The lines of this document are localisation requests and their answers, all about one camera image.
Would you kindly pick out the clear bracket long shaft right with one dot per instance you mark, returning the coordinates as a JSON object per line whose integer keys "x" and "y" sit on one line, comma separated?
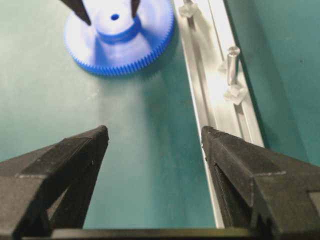
{"x": 235, "y": 94}

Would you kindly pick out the clear bracket long shaft left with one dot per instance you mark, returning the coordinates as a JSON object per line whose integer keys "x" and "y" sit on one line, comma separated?
{"x": 223, "y": 67}

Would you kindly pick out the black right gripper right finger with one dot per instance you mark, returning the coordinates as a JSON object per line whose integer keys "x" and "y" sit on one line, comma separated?
{"x": 257, "y": 187}

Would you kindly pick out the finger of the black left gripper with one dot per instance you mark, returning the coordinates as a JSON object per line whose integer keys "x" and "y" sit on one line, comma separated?
{"x": 79, "y": 9}
{"x": 134, "y": 5}

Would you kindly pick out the aluminium extrusion rail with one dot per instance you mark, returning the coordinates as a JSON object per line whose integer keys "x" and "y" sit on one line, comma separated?
{"x": 206, "y": 37}

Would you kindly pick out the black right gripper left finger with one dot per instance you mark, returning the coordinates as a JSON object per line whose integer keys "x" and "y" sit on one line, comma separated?
{"x": 51, "y": 188}

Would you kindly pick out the long steel shaft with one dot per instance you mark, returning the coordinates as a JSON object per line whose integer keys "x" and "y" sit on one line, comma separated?
{"x": 232, "y": 64}

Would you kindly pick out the clear bracket long shaft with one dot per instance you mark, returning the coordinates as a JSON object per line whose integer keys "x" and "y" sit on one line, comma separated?
{"x": 223, "y": 67}
{"x": 235, "y": 94}

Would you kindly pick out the large blue plastic gear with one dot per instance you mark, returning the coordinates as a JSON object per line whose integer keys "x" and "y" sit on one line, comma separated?
{"x": 115, "y": 43}

